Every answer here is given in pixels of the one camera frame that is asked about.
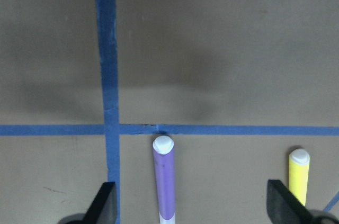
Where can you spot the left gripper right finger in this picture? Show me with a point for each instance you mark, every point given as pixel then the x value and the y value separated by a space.
pixel 283 207

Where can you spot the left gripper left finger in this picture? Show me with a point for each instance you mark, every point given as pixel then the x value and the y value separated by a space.
pixel 104 206

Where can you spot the purple pen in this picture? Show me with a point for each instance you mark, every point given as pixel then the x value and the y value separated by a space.
pixel 164 164

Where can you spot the yellow pen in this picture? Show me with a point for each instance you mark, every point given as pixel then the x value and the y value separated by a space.
pixel 299 161

